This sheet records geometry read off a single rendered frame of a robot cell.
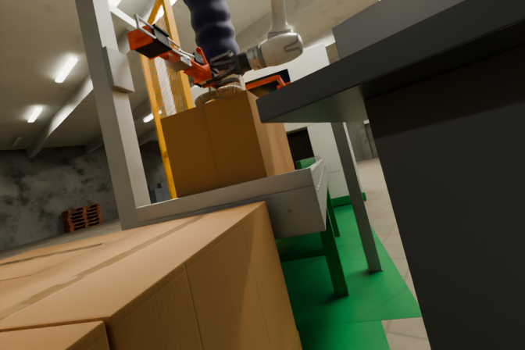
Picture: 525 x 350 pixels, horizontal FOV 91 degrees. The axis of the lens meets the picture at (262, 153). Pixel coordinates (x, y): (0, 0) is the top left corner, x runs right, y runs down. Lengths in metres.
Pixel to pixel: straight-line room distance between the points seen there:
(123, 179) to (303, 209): 1.50
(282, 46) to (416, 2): 0.63
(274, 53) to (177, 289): 0.85
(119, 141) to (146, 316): 1.83
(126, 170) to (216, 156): 1.14
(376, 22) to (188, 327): 0.51
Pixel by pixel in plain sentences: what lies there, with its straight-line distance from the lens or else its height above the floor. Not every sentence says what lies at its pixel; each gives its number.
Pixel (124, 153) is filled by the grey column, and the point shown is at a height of 0.98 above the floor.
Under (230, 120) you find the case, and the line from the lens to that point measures 1.01.
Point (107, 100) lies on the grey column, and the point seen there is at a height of 1.39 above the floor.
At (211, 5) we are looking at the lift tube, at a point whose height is 1.47.
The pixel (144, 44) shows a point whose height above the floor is 1.05.
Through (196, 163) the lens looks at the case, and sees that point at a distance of 1.07.
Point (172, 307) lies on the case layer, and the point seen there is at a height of 0.50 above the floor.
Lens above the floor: 0.64
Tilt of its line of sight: 4 degrees up
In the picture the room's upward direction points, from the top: 14 degrees counter-clockwise
